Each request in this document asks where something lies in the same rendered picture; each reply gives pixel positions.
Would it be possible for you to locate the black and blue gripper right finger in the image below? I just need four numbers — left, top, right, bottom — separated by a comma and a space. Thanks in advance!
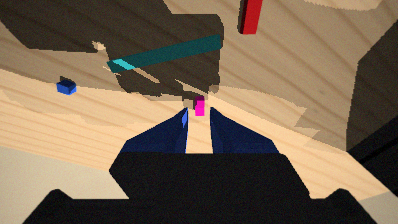
210, 107, 280, 153

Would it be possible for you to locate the magenta rod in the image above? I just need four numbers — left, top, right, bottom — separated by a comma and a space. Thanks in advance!
195, 96, 205, 116

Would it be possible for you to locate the small blue block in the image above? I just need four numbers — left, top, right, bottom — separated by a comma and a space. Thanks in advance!
56, 80, 76, 95

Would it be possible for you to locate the red rod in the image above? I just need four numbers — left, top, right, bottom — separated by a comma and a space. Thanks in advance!
240, 0, 263, 34

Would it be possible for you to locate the turquoise rod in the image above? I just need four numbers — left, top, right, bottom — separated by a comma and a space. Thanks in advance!
106, 34, 221, 73

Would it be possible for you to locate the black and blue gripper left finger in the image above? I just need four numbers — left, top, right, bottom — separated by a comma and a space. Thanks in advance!
119, 107, 189, 153

